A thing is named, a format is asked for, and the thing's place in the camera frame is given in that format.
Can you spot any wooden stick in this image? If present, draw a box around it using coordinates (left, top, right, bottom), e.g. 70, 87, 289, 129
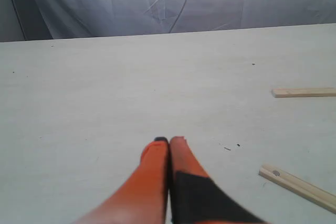
271, 88, 335, 98
258, 164, 335, 214

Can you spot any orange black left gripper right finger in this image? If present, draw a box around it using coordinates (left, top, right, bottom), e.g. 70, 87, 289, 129
170, 136, 265, 223

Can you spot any white wrinkled backdrop cloth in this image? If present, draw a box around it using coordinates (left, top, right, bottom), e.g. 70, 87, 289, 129
1, 0, 335, 42

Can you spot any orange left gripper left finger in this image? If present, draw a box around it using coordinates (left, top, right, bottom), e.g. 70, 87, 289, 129
75, 137, 169, 223

